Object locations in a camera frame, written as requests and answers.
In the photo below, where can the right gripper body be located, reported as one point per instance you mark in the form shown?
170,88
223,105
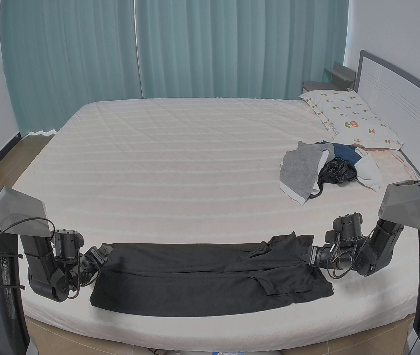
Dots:
319,256

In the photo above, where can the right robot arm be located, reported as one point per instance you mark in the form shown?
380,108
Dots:
417,205

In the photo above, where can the bed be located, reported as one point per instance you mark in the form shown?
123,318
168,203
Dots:
180,161

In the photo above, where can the black T-shirt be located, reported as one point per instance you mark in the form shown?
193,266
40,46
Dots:
195,279

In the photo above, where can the pile of clothes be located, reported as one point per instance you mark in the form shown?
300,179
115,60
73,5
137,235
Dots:
300,168

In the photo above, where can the white printed pillow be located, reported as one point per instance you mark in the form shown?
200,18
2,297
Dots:
350,117

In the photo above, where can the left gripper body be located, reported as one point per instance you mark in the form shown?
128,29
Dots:
99,257

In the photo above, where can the blue-green curtain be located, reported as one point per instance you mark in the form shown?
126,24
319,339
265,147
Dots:
239,31
73,43

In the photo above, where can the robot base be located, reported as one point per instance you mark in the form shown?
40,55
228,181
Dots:
195,352

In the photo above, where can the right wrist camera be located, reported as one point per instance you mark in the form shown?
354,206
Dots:
331,236

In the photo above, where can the grey bedside table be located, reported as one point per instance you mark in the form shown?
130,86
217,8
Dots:
337,76

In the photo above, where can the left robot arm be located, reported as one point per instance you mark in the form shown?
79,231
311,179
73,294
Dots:
2,290

